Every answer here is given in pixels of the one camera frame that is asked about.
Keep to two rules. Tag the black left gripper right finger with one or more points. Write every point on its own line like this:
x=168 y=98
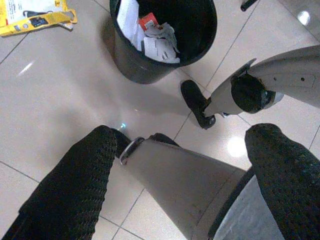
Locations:
x=287 y=180

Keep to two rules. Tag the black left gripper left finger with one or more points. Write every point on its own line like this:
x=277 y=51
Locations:
x=70 y=187

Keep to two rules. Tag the black round rubbish bin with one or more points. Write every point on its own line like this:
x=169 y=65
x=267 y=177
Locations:
x=195 y=30

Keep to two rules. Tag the robot left leg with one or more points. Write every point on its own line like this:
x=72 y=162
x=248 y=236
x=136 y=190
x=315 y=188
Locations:
x=175 y=180

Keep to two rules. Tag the white printed paper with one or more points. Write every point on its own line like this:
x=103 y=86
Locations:
x=157 y=50

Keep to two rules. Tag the yellow flat package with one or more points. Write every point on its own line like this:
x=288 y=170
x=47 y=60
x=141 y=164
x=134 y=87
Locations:
x=37 y=21

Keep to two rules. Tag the white paper sheet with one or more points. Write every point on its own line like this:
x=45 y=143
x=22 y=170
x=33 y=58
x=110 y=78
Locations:
x=128 y=22

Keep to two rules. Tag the crumpled white paper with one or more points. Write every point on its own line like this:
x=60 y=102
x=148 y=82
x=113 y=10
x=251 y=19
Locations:
x=162 y=33

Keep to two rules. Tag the black metal furniture leg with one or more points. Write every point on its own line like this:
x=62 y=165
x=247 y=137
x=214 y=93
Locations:
x=247 y=4

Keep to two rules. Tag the red carton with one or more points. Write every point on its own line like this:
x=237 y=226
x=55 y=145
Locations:
x=147 y=21

